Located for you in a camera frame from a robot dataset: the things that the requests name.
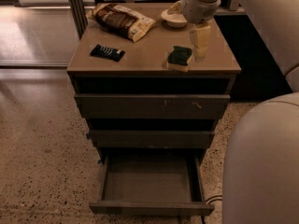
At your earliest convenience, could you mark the open bottom grey drawer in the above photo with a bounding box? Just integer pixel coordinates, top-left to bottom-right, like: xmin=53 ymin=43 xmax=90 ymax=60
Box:
xmin=90 ymin=148 xmax=214 ymax=217

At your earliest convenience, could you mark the middle grey drawer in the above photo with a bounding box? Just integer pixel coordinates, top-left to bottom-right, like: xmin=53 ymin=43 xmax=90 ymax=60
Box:
xmin=90 ymin=130 xmax=215 ymax=149

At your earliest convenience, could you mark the metal window frame post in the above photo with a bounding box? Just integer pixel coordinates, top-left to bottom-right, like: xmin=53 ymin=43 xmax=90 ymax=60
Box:
xmin=68 ymin=0 xmax=88 ymax=38

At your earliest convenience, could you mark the dark blue snack bar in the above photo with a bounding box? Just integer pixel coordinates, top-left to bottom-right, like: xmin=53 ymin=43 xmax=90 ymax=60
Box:
xmin=90 ymin=44 xmax=125 ymax=62

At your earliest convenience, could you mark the top grey drawer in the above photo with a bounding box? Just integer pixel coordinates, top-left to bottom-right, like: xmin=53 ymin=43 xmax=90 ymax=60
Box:
xmin=75 ymin=93 xmax=230 ymax=119

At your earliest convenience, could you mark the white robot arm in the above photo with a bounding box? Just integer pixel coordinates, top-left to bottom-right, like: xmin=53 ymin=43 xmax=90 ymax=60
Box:
xmin=180 ymin=0 xmax=299 ymax=224

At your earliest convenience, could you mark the brown chip bag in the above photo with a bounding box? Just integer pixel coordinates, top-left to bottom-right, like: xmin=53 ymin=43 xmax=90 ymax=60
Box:
xmin=86 ymin=3 xmax=156 ymax=42

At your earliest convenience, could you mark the green and yellow sponge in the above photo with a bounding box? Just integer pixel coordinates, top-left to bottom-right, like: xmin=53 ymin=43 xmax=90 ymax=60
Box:
xmin=166 ymin=46 xmax=192 ymax=72

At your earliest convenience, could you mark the black floor cable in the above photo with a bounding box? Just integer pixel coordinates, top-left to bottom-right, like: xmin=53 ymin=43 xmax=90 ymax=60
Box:
xmin=201 ymin=195 xmax=223 ymax=224

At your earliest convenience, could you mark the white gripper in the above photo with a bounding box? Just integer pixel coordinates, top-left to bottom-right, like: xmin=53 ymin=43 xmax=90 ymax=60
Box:
xmin=167 ymin=0 xmax=221 ymax=58

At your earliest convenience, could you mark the white bowl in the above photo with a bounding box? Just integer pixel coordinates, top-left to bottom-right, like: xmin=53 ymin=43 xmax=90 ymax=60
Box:
xmin=161 ymin=9 xmax=187 ymax=28

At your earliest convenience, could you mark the grey drawer cabinet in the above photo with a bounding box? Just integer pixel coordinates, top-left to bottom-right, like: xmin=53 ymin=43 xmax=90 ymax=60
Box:
xmin=66 ymin=2 xmax=242 ymax=165

